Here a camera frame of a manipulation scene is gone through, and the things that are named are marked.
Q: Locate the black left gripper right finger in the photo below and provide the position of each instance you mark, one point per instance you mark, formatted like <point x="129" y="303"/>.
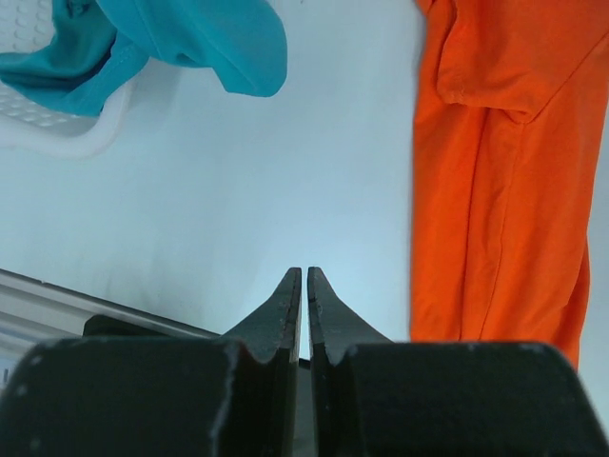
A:
<point x="374" y="397"/>

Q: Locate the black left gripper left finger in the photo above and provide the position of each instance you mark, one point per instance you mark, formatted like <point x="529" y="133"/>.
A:
<point x="234" y="395"/>

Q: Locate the orange t-shirt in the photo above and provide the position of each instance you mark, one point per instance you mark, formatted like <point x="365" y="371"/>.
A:
<point x="507" y="133"/>

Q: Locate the white plastic basket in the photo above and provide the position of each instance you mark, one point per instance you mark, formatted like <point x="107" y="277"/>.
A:
<point x="26" y="26"/>

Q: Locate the teal t-shirt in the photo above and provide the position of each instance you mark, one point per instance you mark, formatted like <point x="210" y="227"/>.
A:
<point x="98" y="46"/>

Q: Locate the aluminium frame rail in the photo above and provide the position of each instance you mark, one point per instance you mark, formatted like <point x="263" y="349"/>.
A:
<point x="33" y="311"/>

